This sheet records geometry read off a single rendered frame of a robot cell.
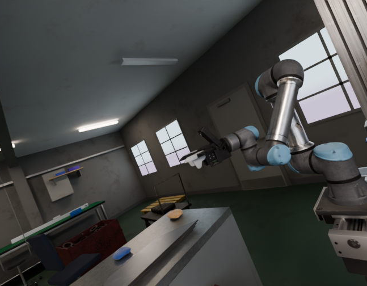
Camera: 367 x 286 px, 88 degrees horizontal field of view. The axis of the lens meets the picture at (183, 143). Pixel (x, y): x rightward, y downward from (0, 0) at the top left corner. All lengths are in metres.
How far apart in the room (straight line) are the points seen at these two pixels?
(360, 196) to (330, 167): 0.14
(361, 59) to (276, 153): 0.53
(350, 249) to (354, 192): 0.20
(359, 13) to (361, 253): 0.87
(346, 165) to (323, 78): 2.79
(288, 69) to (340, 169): 0.44
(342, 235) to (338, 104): 2.90
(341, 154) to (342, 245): 0.33
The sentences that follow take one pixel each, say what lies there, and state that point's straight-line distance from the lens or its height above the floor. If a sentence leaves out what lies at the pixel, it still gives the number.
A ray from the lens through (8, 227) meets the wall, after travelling 7.71.
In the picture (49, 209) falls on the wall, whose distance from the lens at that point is 7.70.
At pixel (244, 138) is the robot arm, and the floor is 1.43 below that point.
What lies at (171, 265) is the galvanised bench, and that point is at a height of 1.05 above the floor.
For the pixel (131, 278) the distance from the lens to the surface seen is 1.01.
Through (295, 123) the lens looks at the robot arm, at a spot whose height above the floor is 1.40.
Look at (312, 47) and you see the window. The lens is 3.71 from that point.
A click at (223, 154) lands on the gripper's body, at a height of 1.41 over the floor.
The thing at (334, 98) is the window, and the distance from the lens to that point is 3.67.
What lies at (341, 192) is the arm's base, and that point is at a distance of 0.99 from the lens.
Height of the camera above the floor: 1.50
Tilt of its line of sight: 1 degrees up
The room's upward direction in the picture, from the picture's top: 23 degrees counter-clockwise
